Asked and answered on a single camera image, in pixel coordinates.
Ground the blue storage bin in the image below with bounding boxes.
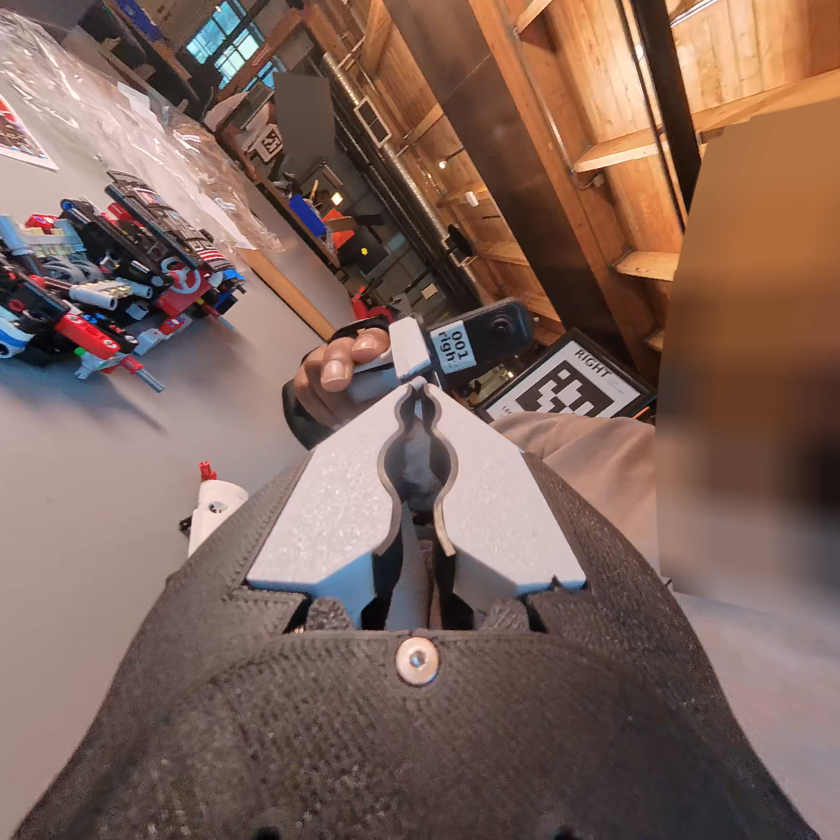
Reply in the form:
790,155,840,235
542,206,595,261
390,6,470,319
289,193,329,237

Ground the silver ventilation duct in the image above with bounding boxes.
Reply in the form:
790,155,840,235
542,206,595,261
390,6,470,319
322,52,487,303

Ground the paned window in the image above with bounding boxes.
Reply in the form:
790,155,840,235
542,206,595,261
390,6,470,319
184,0,266,86

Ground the partly built lego car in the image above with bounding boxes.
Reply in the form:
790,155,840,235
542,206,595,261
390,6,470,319
0,169,249,395

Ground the dark hanging panel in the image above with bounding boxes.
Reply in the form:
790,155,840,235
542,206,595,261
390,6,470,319
272,72,339,175

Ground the pile of clear plastic bags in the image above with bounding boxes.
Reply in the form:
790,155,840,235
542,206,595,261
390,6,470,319
0,10,286,253

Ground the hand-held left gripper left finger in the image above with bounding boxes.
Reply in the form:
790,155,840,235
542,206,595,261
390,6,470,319
246,384,419,629

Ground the grey partition board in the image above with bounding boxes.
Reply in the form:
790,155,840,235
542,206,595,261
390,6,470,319
676,98,840,263

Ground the blue and white lego subassembly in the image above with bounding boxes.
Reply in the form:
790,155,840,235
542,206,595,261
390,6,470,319
178,461,250,559

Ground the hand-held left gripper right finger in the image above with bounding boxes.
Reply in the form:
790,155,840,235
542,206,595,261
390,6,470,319
425,384,587,616

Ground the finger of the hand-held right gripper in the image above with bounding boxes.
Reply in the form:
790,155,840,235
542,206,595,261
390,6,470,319
346,317,434,404

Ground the person's right hand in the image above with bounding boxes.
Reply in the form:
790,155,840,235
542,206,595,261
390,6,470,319
293,327,395,431

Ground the lego sticker sheet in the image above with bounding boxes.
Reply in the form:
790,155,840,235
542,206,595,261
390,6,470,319
0,94,61,173

